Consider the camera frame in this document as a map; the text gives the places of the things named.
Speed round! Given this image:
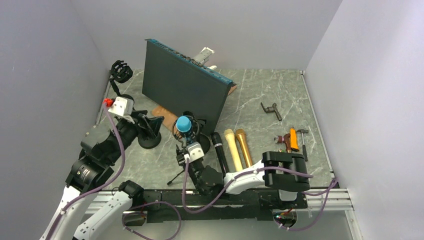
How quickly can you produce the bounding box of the gold microphone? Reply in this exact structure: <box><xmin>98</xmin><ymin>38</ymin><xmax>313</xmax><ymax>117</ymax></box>
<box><xmin>235</xmin><ymin>128</ymin><xmax>253</xmax><ymax>168</ymax></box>

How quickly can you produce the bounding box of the dark metal clamp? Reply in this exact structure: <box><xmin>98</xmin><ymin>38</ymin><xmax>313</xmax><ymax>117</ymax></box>
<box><xmin>260</xmin><ymin>102</ymin><xmax>283</xmax><ymax>122</ymax></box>

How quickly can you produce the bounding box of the black tripod mic stand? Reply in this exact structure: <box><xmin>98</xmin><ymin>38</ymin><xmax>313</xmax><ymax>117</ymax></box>
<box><xmin>172</xmin><ymin>120</ymin><xmax>200</xmax><ymax>189</ymax></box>

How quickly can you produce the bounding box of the blue microphone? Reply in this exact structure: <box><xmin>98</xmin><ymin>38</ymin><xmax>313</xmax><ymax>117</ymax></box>
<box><xmin>175</xmin><ymin>115</ymin><xmax>192</xmax><ymax>142</ymax></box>

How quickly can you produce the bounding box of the black microphone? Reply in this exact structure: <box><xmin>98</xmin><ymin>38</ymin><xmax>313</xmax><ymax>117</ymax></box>
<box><xmin>211</xmin><ymin>132</ymin><xmax>229</xmax><ymax>175</ymax></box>

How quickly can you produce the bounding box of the black desk stand with clip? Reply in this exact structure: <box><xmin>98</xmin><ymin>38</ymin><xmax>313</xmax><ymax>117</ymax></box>
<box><xmin>183</xmin><ymin>111</ymin><xmax>211</xmax><ymax>154</ymax></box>

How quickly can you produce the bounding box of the orange handled tool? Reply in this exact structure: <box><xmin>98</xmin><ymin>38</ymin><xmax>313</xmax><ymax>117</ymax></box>
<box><xmin>289</xmin><ymin>127</ymin><xmax>300</xmax><ymax>152</ymax></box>

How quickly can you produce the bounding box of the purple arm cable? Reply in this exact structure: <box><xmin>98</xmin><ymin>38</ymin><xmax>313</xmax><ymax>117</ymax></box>
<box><xmin>181</xmin><ymin>158</ymin><xmax>339</xmax><ymax>232</ymax></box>
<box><xmin>44</xmin><ymin>102</ymin><xmax>182</xmax><ymax>240</ymax></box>

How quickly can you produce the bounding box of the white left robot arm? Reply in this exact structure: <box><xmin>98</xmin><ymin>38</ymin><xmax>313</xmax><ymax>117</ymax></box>
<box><xmin>41</xmin><ymin>110</ymin><xmax>164</xmax><ymax>240</ymax></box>

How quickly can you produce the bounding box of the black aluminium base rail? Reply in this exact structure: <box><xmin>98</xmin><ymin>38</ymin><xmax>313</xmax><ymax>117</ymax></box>
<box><xmin>77</xmin><ymin>187</ymin><xmax>354</xmax><ymax>223</ymax></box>

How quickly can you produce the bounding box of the brown pipe fitting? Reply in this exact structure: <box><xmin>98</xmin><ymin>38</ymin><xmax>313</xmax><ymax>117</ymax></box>
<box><xmin>274</xmin><ymin>133</ymin><xmax>292</xmax><ymax>153</ymax></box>

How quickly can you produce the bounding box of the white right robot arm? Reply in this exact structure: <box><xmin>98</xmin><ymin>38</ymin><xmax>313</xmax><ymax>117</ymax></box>
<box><xmin>177</xmin><ymin>150</ymin><xmax>313</xmax><ymax>208</ymax></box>

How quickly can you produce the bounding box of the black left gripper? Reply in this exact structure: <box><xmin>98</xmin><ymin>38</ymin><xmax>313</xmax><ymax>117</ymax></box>
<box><xmin>107</xmin><ymin>110</ymin><xmax>165</xmax><ymax>164</ymax></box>

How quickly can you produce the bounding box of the cream beige microphone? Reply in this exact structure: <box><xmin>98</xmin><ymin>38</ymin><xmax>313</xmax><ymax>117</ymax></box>
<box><xmin>224</xmin><ymin>129</ymin><xmax>243</xmax><ymax>172</ymax></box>

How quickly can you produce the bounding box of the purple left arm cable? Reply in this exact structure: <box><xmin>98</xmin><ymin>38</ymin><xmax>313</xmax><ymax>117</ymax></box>
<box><xmin>44</xmin><ymin>102</ymin><xmax>182</xmax><ymax>240</ymax></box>

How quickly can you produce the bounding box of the black shock mount stand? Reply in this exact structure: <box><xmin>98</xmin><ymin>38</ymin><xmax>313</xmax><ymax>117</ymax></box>
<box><xmin>109</xmin><ymin>60</ymin><xmax>134</xmax><ymax>100</ymax></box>

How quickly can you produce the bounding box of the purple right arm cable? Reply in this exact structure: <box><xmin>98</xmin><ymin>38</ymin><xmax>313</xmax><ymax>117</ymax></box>
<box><xmin>181</xmin><ymin>158</ymin><xmax>339</xmax><ymax>232</ymax></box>

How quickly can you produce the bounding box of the dark grey server chassis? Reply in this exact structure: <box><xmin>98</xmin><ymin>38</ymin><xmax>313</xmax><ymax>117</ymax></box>
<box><xmin>142</xmin><ymin>38</ymin><xmax>235</xmax><ymax>135</ymax></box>

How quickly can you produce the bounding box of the wooden board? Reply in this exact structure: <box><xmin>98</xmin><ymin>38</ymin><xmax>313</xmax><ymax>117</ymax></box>
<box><xmin>151</xmin><ymin>83</ymin><xmax>237</xmax><ymax>135</ymax></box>

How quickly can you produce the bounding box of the black desk mic stand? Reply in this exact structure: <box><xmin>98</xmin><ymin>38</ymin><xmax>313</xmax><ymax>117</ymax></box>
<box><xmin>137</xmin><ymin>128</ymin><xmax>162</xmax><ymax>149</ymax></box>

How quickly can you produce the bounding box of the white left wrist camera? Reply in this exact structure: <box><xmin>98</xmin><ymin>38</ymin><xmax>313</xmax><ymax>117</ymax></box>
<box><xmin>102</xmin><ymin>96</ymin><xmax>135</xmax><ymax>124</ymax></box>

